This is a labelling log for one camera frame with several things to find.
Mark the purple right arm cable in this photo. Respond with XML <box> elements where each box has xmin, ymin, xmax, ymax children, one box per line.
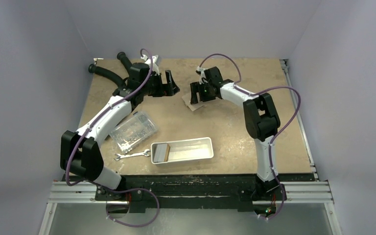
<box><xmin>197</xmin><ymin>53</ymin><xmax>302</xmax><ymax>221</ymax></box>

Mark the silver open-end wrench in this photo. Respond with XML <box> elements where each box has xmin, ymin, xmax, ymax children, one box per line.
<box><xmin>114</xmin><ymin>149</ymin><xmax>151</xmax><ymax>161</ymax></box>

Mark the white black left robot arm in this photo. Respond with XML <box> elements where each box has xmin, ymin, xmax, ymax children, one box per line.
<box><xmin>60</xmin><ymin>62</ymin><xmax>180</xmax><ymax>200</ymax></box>

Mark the black corrugated hose right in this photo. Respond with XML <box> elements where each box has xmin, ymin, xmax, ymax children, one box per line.
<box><xmin>117</xmin><ymin>51</ymin><xmax>134</xmax><ymax>72</ymax></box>

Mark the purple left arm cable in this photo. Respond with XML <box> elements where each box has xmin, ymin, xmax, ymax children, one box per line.
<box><xmin>65</xmin><ymin>48</ymin><xmax>161</xmax><ymax>228</ymax></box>

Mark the black corrugated hose left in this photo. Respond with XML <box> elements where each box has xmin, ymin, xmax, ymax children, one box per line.
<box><xmin>88</xmin><ymin>63</ymin><xmax>125</xmax><ymax>88</ymax></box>

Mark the black corrugated hose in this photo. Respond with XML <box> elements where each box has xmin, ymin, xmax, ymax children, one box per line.
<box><xmin>88</xmin><ymin>63</ymin><xmax>125</xmax><ymax>88</ymax></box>
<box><xmin>117</xmin><ymin>51</ymin><xmax>134</xmax><ymax>72</ymax></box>

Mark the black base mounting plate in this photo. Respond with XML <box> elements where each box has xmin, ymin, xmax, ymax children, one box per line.
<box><xmin>61</xmin><ymin>173</ymin><xmax>316</xmax><ymax>213</ymax></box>

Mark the white rectangular tray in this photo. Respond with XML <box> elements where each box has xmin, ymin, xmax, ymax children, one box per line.
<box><xmin>150</xmin><ymin>137</ymin><xmax>214</xmax><ymax>165</ymax></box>

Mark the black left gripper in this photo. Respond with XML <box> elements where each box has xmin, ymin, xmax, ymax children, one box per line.
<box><xmin>141</xmin><ymin>70</ymin><xmax>179</xmax><ymax>97</ymax></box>

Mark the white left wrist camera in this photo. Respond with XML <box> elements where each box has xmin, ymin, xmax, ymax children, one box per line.
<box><xmin>141</xmin><ymin>54</ymin><xmax>161</xmax><ymax>74</ymax></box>

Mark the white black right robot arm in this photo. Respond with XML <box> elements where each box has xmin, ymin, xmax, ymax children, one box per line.
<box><xmin>190</xmin><ymin>67</ymin><xmax>280</xmax><ymax>199</ymax></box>

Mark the grey credit card stack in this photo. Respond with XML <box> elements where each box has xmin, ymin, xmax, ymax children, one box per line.
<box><xmin>153</xmin><ymin>143</ymin><xmax>170</xmax><ymax>163</ymax></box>

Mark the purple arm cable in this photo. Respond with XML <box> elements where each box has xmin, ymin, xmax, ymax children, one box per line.
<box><xmin>65</xmin><ymin>48</ymin><xmax>161</xmax><ymax>228</ymax></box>
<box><xmin>197</xmin><ymin>53</ymin><xmax>302</xmax><ymax>221</ymax></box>

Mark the clear plastic bag of screws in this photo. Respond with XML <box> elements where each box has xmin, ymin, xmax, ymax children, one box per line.
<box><xmin>109</xmin><ymin>111</ymin><xmax>159</xmax><ymax>153</ymax></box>

